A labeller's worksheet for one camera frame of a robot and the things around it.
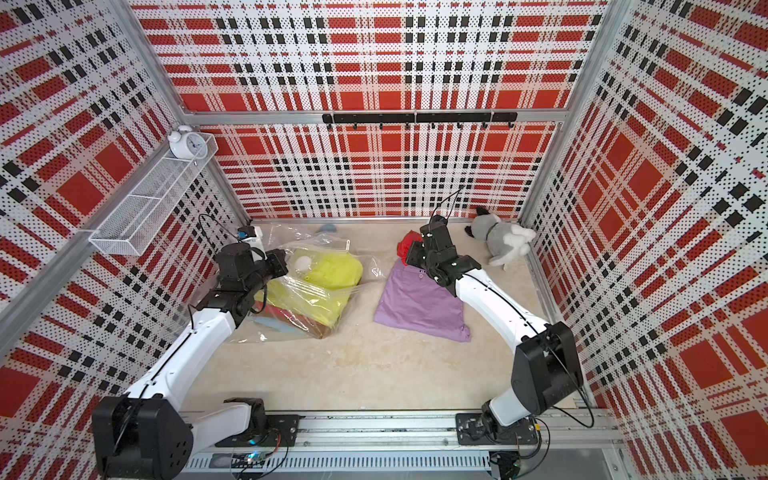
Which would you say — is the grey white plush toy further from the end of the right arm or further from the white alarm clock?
the white alarm clock

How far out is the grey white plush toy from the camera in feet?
3.36

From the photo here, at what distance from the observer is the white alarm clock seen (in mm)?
805

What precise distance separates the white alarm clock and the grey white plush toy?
3.04ft
